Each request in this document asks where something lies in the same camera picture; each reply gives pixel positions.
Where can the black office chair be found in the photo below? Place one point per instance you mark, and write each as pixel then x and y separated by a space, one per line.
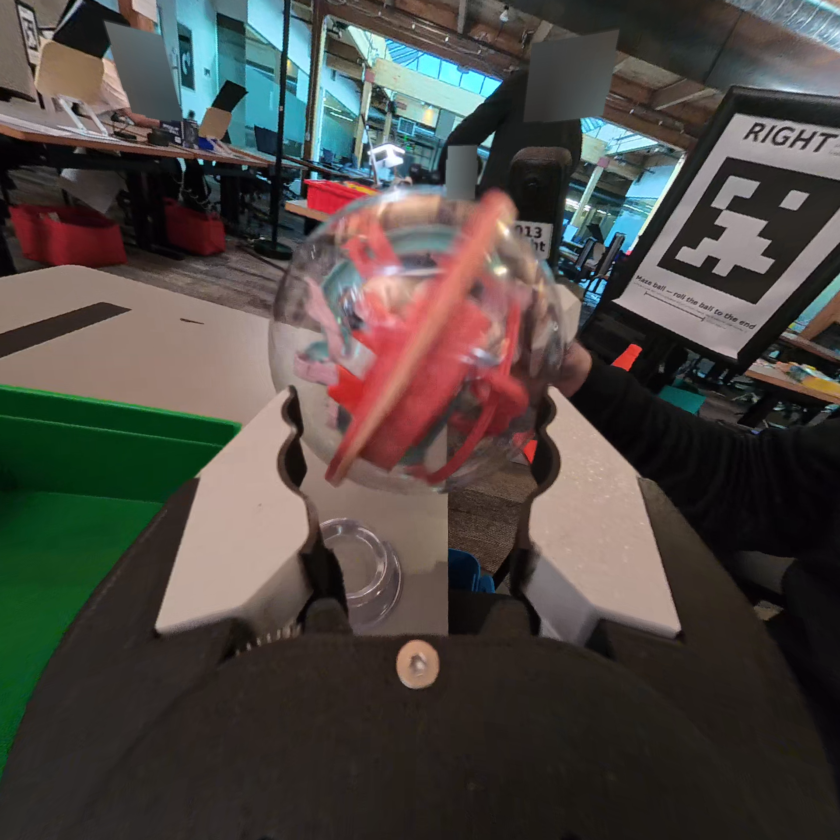
pixel 604 262

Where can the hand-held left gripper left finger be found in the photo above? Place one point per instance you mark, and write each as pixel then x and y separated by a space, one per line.
pixel 243 525

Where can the framed marker sign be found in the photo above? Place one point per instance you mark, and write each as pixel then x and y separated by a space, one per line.
pixel 741 216

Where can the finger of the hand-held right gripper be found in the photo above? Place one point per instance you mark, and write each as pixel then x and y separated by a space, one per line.
pixel 569 305

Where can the black pole with base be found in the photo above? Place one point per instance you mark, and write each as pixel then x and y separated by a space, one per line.
pixel 283 98

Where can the person's right hand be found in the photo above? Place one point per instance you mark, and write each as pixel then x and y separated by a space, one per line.
pixel 576 371

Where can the black tape strip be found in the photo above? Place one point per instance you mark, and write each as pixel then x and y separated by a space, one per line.
pixel 59 328

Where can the person's right forearm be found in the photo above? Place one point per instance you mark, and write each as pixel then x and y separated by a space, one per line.
pixel 709 453

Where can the long wooden desk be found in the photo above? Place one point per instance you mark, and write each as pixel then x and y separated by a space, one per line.
pixel 98 141

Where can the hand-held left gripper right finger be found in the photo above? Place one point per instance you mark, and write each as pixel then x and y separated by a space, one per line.
pixel 590 525

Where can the clear maze ball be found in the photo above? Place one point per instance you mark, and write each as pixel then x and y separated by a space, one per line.
pixel 420 341

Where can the red storage bin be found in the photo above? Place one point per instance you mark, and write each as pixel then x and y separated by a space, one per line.
pixel 65 236
pixel 197 229
pixel 334 195

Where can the green plastic bin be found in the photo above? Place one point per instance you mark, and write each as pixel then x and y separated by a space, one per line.
pixel 79 525

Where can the silver ventilation duct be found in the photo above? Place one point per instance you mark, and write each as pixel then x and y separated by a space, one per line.
pixel 787 16

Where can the clear plastic ball stand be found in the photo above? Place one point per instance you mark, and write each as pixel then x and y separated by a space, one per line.
pixel 367 571

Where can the blue plastic container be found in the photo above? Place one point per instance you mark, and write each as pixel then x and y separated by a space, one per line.
pixel 469 571

